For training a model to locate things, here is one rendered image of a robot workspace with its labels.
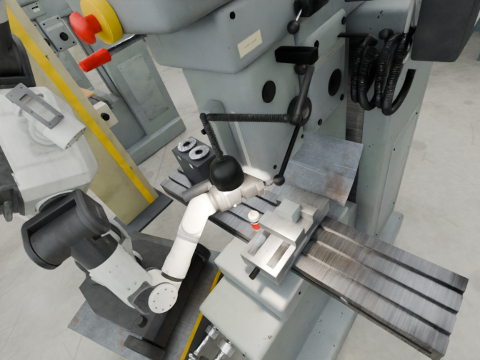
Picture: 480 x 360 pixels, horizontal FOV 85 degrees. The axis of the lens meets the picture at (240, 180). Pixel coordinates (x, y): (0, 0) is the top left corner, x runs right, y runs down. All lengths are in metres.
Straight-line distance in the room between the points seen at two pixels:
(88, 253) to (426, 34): 0.83
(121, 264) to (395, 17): 0.91
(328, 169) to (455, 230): 1.33
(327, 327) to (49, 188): 1.43
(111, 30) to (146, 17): 0.07
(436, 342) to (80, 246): 0.89
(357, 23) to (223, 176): 0.58
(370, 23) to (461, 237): 1.71
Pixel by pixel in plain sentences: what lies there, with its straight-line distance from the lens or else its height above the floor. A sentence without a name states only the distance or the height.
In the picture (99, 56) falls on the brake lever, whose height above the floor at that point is 1.70.
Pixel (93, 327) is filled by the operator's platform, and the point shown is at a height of 0.40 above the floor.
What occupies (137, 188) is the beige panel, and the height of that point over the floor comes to 0.27.
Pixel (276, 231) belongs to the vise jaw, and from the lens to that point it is 0.89.
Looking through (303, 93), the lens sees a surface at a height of 1.59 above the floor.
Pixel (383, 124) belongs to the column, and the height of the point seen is 1.22.
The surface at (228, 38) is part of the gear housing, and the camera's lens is 0.45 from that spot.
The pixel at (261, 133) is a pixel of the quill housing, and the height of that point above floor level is 1.47.
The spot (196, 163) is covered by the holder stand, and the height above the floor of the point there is 1.15.
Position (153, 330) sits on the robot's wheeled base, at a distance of 1.47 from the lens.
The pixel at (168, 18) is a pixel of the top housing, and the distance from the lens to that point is 0.37.
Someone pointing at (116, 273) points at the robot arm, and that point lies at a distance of 0.74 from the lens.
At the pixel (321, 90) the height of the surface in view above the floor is 1.46.
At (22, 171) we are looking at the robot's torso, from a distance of 0.71.
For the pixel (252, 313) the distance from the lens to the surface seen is 1.13.
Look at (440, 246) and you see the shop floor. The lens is 2.21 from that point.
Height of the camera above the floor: 1.81
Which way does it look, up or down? 44 degrees down
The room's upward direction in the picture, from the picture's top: 20 degrees counter-clockwise
